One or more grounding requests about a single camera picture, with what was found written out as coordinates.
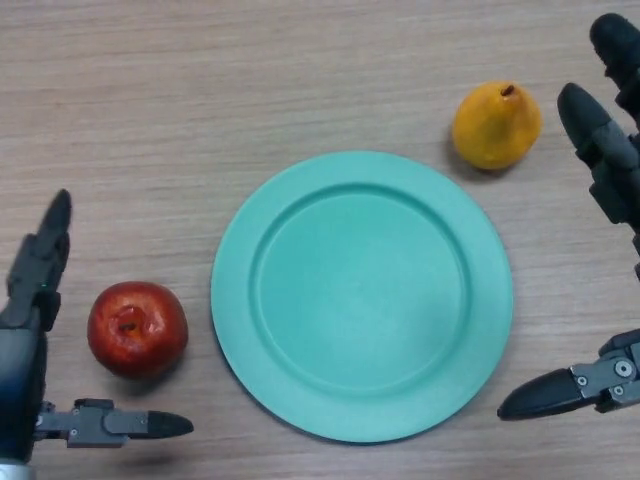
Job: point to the green round plate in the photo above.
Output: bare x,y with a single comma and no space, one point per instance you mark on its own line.
362,300

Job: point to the red apple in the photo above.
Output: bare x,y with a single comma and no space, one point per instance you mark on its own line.
137,330

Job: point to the yellow pear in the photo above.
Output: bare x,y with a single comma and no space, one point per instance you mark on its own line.
495,127

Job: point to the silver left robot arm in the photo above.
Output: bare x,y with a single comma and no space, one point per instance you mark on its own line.
15,472

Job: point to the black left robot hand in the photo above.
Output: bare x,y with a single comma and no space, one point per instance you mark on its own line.
20,370

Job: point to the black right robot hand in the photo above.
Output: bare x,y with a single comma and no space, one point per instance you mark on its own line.
612,170

